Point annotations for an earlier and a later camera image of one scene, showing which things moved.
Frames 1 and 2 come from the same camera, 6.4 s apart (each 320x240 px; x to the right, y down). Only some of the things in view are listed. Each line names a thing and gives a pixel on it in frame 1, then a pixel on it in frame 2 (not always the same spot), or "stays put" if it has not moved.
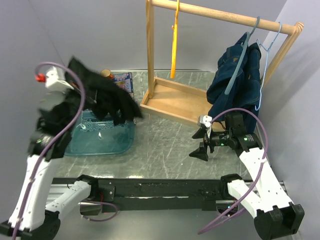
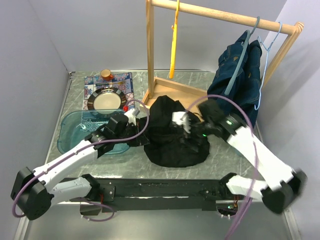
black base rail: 149,195 stays put
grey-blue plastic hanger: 244,45 stays put
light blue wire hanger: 266,51 stays put
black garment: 107,99 -> 168,145
